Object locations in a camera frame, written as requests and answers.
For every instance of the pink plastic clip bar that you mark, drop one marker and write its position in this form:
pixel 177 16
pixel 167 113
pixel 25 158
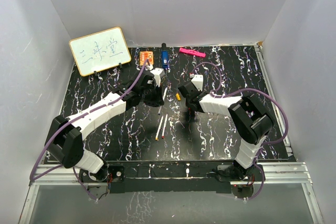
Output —
pixel 192 52

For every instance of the orange mini notebook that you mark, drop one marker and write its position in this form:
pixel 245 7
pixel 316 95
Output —
pixel 146 56

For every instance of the small whiteboard with wooden frame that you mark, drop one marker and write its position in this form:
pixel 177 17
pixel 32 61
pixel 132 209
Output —
pixel 100 51

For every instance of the aluminium frame rail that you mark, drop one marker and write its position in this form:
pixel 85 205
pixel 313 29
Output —
pixel 272 173

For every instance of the yellow pen cap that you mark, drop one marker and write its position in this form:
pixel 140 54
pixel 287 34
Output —
pixel 178 97

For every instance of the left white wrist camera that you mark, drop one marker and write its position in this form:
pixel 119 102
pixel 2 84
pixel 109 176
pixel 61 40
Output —
pixel 158 73

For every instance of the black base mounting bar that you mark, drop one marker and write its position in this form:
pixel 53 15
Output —
pixel 218 176

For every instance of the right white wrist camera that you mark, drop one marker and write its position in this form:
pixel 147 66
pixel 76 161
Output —
pixel 197 81

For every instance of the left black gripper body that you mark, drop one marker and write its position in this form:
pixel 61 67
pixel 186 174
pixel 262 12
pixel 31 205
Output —
pixel 150 97

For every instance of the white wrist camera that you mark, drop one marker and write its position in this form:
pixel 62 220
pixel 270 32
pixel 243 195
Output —
pixel 158 73
pixel 197 81

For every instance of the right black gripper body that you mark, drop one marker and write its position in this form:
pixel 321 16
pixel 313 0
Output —
pixel 187 106

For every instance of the white pen yellow tip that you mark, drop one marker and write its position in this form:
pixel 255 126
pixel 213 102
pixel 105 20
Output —
pixel 158 129

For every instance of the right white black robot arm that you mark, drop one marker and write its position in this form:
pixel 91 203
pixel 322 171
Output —
pixel 252 120

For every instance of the white pen red tip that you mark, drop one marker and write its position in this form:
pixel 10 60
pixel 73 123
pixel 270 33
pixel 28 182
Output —
pixel 164 126

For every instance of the white pen blue tip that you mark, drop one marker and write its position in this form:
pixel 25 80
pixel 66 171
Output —
pixel 164 95

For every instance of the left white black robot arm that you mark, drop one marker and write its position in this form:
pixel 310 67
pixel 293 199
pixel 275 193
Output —
pixel 66 135

